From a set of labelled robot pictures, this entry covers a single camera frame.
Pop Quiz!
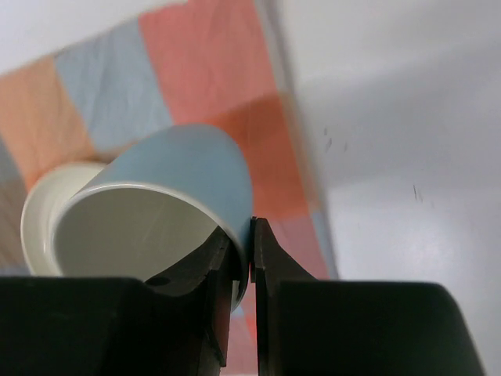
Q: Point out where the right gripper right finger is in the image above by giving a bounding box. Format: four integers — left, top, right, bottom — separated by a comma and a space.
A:
250, 217, 316, 375

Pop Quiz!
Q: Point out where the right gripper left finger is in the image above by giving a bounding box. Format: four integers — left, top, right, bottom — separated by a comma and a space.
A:
146, 229, 231, 368

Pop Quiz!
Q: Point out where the cream white plate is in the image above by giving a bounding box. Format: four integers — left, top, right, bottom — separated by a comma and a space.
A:
20, 162, 106, 277

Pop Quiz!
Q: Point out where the blue mug white inside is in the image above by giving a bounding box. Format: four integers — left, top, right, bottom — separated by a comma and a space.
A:
49, 124, 253, 306

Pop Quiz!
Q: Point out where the checkered orange blue cloth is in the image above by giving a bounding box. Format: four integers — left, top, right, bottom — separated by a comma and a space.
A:
1, 1, 334, 375

